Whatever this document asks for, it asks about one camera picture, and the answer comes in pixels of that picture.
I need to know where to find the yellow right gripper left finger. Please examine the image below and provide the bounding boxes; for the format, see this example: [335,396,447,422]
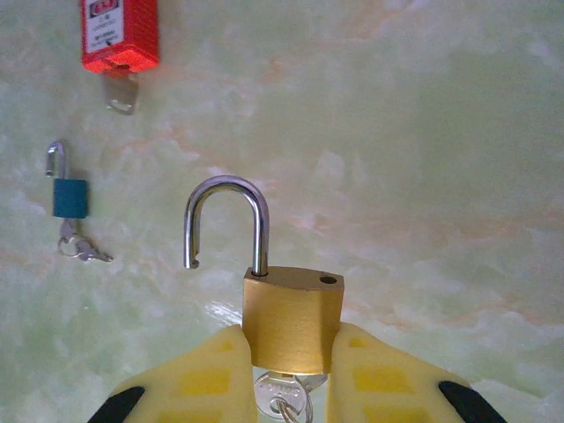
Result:
[87,325,259,423]

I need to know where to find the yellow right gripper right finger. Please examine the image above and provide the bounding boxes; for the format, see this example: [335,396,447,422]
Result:
[325,321,508,423]

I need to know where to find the silver key bunch with ring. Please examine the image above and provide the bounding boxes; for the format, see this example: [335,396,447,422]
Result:
[253,369,330,423]

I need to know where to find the wooden handled metal tool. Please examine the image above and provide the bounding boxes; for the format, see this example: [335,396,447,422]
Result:
[183,174,345,376]

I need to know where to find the small silver key bunch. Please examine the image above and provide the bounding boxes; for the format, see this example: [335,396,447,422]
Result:
[56,218,115,264]

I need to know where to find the small blue padlock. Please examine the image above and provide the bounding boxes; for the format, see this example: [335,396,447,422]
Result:
[45,139,91,219]

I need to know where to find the silver red-padlock key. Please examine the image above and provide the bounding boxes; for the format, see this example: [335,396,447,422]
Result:
[103,72,140,116]

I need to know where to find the red safety padlock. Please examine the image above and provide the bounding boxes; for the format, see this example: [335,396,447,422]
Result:
[79,0,160,75]

